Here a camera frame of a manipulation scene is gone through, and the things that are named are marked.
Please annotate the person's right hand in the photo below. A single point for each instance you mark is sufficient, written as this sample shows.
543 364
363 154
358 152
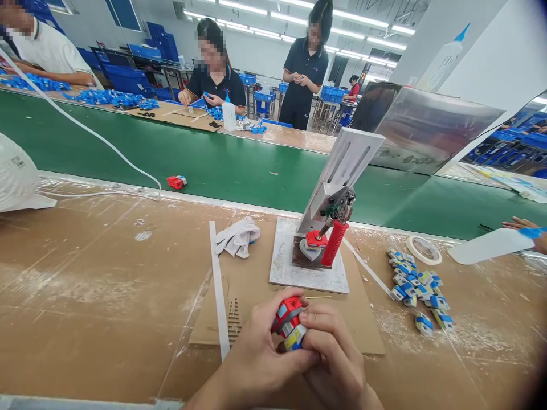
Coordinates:
337 354

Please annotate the person's left hand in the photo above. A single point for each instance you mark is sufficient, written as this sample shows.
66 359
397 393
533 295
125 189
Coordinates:
256 350

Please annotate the person's left thumb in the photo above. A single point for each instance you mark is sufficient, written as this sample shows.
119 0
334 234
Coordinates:
301 359

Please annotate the person's right fingers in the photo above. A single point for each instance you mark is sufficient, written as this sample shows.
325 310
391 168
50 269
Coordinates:
320 341

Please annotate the person's right index finger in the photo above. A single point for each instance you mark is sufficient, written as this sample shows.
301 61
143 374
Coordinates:
318 315

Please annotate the person's left fingers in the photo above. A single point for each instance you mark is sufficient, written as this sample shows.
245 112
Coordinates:
280 299

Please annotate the red and grey toy truck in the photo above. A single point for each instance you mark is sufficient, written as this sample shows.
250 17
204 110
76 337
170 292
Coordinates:
287 322

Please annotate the thin wooden stick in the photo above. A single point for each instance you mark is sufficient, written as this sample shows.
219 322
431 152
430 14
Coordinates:
318 297

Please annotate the brown cardboard mat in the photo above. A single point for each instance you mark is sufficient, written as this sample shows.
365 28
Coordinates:
354 316

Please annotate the grey heart-shaped fixture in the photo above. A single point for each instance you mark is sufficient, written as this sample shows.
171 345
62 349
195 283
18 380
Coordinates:
308 254

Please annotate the long white plastic strip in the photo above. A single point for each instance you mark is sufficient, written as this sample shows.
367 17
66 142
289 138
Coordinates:
219 290

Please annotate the thin white plastic strip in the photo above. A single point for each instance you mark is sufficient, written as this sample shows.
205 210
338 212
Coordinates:
367 269

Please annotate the red toy part in press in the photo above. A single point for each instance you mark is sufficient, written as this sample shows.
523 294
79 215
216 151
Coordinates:
315 238

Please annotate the white cotton glove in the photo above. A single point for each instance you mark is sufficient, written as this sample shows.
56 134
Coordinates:
237 237

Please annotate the pile of blue white toy parts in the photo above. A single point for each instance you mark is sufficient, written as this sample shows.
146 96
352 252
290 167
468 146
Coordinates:
416 284

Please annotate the green conveyor belt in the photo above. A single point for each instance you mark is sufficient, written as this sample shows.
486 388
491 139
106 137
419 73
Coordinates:
239 166

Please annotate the small red toy block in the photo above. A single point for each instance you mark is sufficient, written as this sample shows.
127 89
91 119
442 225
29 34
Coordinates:
176 181

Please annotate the white plastic bottle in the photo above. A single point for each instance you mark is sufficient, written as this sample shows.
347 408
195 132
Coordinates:
491 245

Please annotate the small white glue bottle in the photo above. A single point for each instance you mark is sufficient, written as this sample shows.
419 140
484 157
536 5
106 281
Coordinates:
229 113

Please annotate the heap of blue toy parts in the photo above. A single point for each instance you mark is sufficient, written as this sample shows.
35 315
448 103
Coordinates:
220 112
111 98
34 81

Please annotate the stainless steel housing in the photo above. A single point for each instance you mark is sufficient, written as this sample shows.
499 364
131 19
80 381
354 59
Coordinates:
427 128

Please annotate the shiny metal panel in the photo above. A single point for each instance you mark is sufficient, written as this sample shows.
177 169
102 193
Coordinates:
504 141

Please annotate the stack of blue crates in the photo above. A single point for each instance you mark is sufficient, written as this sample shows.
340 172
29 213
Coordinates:
141 64

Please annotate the white glue bottle blue nozzle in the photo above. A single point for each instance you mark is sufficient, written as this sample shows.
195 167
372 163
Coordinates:
446 60

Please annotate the white round fan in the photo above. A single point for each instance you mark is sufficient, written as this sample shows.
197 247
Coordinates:
15 175

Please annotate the white square base plate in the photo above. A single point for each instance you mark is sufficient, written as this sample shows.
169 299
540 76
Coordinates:
307 277

